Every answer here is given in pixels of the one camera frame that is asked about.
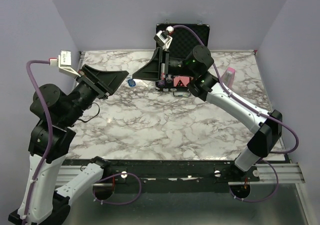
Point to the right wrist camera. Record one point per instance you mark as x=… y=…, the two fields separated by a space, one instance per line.
x=163 y=37

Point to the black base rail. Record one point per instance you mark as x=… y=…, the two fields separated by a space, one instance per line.
x=197 y=176

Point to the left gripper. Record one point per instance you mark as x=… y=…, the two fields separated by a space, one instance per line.
x=104 y=82

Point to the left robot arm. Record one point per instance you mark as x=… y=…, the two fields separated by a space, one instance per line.
x=43 y=203

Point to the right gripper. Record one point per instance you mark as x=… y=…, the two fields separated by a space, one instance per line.
x=151 y=71

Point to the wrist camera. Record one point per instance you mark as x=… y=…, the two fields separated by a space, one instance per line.
x=64 y=64
x=163 y=37

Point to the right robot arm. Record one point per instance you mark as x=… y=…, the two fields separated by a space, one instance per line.
x=265 y=126

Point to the blue key tag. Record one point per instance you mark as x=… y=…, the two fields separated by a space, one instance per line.
x=131 y=82

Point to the black poker chip case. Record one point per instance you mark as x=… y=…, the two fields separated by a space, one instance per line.
x=184 y=38

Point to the silver key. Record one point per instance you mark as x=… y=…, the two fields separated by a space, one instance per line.
x=142 y=82

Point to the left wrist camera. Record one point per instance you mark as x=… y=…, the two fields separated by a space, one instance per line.
x=64 y=64

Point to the pink card box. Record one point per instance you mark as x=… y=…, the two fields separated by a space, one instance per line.
x=228 y=77

